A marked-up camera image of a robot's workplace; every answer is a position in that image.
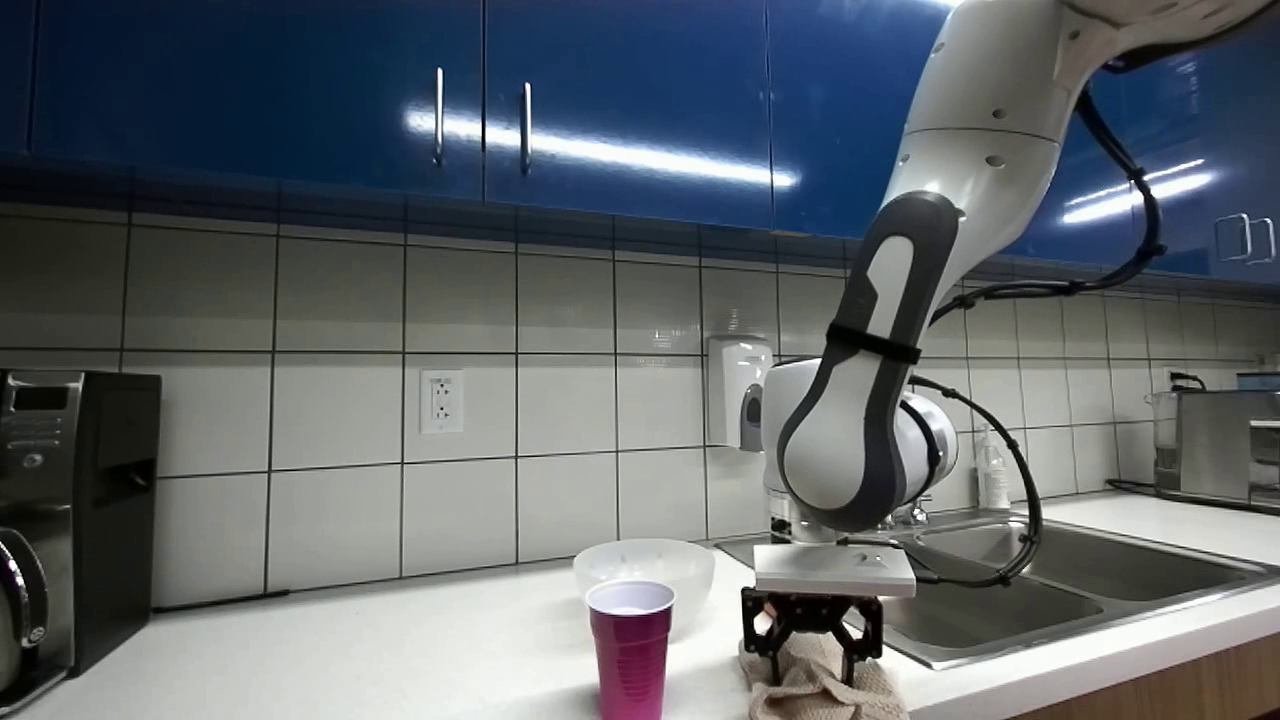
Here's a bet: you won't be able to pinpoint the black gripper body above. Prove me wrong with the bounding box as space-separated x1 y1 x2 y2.
740 590 885 659

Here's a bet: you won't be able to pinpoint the beige cloth towel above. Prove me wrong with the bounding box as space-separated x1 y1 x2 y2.
740 631 908 720

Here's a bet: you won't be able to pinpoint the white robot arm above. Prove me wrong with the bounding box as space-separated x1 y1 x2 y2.
740 0 1275 666

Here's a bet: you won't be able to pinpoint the clear plastic bowl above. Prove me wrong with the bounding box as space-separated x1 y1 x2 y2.
574 542 718 640

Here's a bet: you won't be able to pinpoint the magenta plastic cup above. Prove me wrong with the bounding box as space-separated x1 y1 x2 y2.
586 579 671 720

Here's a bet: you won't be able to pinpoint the white pump soap bottle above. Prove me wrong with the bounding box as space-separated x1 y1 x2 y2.
976 432 1011 510

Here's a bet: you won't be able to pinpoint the stainless steel double sink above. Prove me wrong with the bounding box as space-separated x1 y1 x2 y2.
718 513 1275 672

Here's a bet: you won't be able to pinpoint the wooden lower cabinets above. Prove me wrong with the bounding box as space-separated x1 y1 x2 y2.
1022 636 1280 720

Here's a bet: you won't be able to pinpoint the steel appliance at right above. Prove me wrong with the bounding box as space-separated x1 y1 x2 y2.
1154 372 1280 510

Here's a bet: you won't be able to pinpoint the blue upper cabinets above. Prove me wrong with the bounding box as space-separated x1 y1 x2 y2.
0 0 1261 261

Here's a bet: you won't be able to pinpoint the black coffee maker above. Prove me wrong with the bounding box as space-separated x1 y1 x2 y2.
0 369 162 720

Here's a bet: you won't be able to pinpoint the white wrist camera block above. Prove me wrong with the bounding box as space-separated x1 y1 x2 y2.
752 544 918 597

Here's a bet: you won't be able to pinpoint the white wall soap dispenser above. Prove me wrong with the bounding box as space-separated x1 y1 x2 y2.
703 342 772 453

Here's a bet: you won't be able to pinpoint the white wall outlet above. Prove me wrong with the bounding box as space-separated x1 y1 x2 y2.
420 372 465 432

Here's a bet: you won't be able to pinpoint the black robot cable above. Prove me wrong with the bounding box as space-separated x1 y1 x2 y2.
918 85 1174 591

